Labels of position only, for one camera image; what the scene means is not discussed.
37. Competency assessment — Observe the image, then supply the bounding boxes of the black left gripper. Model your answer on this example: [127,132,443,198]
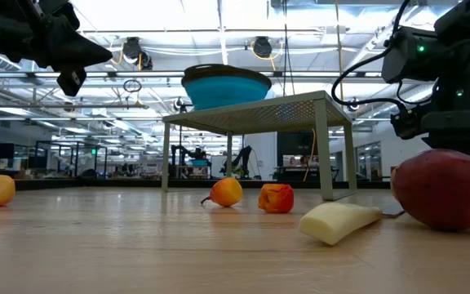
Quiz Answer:
[0,0,113,98]

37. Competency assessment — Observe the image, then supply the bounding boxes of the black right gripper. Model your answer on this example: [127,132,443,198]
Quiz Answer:
[389,104,470,165]

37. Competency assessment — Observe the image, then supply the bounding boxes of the blue collapsible colander grey rim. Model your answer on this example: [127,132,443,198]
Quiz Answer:
[180,63,273,111]

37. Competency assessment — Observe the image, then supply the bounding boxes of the black display panel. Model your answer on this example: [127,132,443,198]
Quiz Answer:
[276,131,316,168]

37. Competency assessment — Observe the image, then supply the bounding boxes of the small red pepper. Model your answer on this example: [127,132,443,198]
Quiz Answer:
[257,183,295,214]

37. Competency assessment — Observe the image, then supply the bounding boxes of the pale green perforated metal shelf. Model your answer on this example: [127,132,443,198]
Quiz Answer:
[161,90,359,202]

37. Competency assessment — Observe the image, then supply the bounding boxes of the black hanging cable loop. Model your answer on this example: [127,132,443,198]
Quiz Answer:
[122,78,143,94]

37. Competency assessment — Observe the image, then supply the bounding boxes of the yellow hanging cable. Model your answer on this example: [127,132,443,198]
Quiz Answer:
[302,0,345,182]

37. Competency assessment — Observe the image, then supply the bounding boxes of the black aluminium table frame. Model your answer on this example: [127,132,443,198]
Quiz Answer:
[14,177,392,190]

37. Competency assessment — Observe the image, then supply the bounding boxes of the knife with cream handle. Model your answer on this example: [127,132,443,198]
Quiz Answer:
[299,201,406,247]

